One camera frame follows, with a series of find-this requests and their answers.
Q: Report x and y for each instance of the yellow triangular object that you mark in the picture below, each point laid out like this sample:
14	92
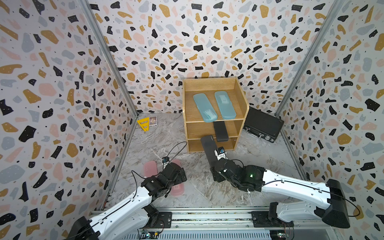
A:
144	124

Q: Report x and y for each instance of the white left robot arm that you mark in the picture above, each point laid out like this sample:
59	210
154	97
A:
134	212

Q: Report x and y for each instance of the small card box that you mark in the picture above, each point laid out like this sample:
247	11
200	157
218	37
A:
153	121

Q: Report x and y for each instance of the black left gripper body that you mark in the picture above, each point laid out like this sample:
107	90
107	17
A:
178	179

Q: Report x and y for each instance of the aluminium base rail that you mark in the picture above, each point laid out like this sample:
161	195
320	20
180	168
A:
220	223

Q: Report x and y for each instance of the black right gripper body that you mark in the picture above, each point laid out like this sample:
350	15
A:
220	165

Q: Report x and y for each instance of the pink pencil case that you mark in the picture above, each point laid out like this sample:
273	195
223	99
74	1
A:
177	190
150	169

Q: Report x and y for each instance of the aluminium corner post right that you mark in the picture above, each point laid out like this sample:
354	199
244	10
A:
335	8

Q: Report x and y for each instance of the translucent blue pencil case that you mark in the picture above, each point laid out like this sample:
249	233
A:
205	108
225	105

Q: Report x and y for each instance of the aluminium corner post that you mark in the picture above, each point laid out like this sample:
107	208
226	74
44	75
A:
85	6
335	8

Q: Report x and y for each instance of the black pencil case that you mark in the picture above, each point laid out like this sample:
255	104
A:
221	131
209	146

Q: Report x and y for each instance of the black aluminium briefcase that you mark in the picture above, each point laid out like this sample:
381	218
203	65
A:
263	125

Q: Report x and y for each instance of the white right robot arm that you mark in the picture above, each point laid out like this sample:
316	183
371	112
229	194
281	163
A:
316	201

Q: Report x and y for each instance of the aluminium corner post left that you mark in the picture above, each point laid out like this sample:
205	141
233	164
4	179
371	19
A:
85	6

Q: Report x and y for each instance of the wooden three-tier shelf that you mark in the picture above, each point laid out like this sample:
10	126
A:
196	127

